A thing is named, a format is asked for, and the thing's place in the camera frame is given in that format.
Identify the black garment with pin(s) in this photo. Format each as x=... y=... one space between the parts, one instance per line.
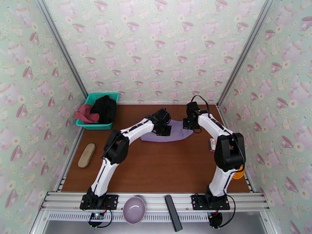
x=104 y=109

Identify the lavender purple garment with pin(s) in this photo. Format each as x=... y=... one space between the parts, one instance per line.
x=176 y=132

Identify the aluminium corner post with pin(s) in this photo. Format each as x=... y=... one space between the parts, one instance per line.
x=247 y=50
x=61 y=46

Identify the rainbow sticky notes pack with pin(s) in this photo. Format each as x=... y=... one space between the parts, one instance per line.
x=212 y=144

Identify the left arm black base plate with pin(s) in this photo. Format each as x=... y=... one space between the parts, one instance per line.
x=111 y=201

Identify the aluminium front rail frame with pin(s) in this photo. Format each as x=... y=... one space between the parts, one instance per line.
x=156 y=199

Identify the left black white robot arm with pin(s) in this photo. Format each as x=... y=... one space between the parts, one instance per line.
x=102 y=174

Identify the clear cup with orange lid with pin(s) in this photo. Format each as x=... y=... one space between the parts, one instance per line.
x=238 y=174

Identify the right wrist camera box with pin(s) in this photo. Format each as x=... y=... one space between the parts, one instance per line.
x=188 y=124

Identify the maroon red tank top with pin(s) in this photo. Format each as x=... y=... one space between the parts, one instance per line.
x=84 y=116

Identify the black rectangular bar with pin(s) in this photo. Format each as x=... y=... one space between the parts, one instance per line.
x=173 y=213

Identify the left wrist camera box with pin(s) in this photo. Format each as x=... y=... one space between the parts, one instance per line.
x=163 y=131

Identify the small electronics circuit board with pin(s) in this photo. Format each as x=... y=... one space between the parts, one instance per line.
x=97 y=217

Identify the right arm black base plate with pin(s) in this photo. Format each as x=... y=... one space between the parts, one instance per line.
x=198 y=201

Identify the purple bowl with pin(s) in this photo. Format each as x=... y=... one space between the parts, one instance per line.
x=134 y=210

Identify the left aluminium corner post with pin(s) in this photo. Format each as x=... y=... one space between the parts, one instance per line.
x=61 y=46

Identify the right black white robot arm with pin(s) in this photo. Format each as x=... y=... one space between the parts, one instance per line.
x=219 y=179

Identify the right aluminium corner post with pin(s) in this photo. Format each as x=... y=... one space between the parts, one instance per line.
x=247 y=50

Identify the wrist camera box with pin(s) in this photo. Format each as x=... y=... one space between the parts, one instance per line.
x=163 y=131
x=188 y=124

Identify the teal plastic mesh basket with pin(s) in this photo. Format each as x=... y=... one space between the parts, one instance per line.
x=97 y=126

